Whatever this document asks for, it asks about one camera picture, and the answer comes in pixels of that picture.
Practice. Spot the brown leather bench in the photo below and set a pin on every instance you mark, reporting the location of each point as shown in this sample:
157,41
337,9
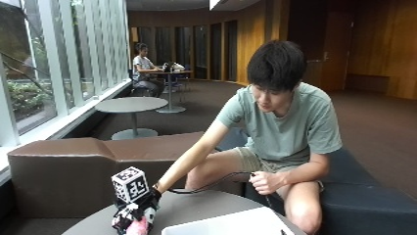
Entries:
65,169

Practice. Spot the wooden door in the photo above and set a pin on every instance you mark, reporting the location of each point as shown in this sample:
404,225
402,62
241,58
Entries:
336,52

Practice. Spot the black laptop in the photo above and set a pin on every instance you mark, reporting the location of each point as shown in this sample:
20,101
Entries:
166,67

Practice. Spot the white framed window wall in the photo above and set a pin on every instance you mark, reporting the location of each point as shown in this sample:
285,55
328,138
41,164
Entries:
56,58

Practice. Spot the white cube with black markers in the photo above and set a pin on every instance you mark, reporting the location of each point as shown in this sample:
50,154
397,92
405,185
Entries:
130,184

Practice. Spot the person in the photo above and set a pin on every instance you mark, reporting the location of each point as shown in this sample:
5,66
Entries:
286,130
142,70

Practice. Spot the blue chair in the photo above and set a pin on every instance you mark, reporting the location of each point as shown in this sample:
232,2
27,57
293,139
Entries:
134,85

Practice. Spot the green bushes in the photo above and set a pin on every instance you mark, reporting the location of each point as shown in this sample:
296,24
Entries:
25,96

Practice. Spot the dark blue bench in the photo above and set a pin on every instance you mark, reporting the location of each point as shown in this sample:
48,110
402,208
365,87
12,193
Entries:
365,202

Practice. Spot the pink white black soft toy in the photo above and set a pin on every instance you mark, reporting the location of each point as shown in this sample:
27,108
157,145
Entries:
134,226

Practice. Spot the white bag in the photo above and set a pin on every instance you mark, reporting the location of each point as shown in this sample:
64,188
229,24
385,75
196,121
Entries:
177,67

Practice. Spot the grey round pedestal table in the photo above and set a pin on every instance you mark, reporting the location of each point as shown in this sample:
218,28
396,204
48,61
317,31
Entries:
130,105

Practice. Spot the white flat box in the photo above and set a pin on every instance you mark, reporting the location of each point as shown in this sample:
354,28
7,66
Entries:
225,224

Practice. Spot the white ceiling light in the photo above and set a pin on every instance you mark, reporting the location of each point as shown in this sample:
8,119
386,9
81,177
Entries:
214,4

